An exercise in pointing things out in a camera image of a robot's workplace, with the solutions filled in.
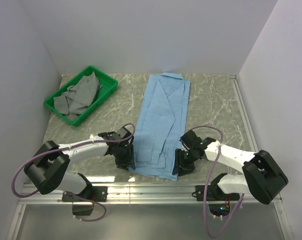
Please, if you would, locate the aluminium side rail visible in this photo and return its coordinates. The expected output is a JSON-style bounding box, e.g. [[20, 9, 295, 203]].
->
[[229, 75, 259, 152]]

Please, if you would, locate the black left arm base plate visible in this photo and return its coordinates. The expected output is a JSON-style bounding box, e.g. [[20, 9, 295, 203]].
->
[[61, 186, 108, 203]]

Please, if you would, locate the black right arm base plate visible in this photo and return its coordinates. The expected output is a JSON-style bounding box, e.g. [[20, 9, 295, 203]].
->
[[191, 185, 240, 202]]

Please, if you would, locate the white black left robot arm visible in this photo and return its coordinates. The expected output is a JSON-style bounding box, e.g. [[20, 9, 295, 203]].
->
[[23, 125, 134, 201]]

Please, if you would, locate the light blue long sleeve shirt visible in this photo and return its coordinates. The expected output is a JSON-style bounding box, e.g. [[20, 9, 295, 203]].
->
[[129, 72, 191, 181]]

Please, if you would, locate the aluminium front mounting rail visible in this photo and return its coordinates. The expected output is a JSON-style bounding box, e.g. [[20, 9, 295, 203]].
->
[[18, 181, 283, 206]]

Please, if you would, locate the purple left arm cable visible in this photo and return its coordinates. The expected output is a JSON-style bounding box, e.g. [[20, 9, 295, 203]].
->
[[11, 122, 137, 222]]

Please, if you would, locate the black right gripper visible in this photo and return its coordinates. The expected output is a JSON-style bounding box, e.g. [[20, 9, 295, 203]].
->
[[172, 147, 198, 177]]

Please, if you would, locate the grey long sleeve shirt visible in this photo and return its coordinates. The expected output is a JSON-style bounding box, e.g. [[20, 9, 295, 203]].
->
[[53, 72, 102, 122]]

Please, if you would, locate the green plastic bin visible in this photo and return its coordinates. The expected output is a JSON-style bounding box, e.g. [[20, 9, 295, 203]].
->
[[43, 65, 118, 127]]

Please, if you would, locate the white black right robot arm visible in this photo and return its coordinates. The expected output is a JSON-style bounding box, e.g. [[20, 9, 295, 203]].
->
[[172, 130, 289, 205]]

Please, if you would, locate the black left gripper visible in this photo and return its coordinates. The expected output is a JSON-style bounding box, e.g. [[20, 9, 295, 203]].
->
[[115, 143, 136, 171]]

